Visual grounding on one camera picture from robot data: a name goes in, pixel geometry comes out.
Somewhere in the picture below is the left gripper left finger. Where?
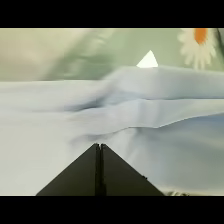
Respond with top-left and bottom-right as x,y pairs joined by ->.
35,142 -> 100,197

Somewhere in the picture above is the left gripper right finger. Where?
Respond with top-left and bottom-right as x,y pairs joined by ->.
99,143 -> 165,197

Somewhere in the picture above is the light blue shirt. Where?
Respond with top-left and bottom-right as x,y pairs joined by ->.
0,65 -> 224,197

